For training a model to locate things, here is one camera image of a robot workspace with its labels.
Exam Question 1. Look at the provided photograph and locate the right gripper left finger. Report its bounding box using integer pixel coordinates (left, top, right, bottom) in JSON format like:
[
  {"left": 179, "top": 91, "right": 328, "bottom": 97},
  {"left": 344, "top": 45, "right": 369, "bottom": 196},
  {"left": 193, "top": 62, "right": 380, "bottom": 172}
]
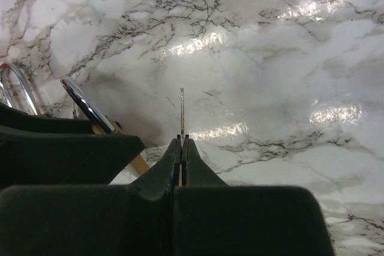
[{"left": 1, "top": 138, "right": 182, "bottom": 255}]

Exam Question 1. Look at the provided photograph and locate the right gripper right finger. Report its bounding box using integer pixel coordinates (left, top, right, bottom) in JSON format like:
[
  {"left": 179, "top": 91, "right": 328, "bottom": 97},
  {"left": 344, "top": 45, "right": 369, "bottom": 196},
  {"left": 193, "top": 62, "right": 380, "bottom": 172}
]
[{"left": 173, "top": 138, "right": 334, "bottom": 255}]

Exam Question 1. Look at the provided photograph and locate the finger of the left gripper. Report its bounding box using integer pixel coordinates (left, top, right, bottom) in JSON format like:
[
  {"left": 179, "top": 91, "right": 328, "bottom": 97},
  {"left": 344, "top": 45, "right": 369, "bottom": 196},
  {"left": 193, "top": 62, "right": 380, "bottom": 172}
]
[{"left": 1, "top": 104, "right": 145, "bottom": 189}]

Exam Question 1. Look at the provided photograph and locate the single silver key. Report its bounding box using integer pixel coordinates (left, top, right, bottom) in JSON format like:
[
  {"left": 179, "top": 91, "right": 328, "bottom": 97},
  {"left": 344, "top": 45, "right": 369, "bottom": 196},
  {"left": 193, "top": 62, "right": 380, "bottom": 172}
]
[{"left": 179, "top": 88, "right": 185, "bottom": 186}]

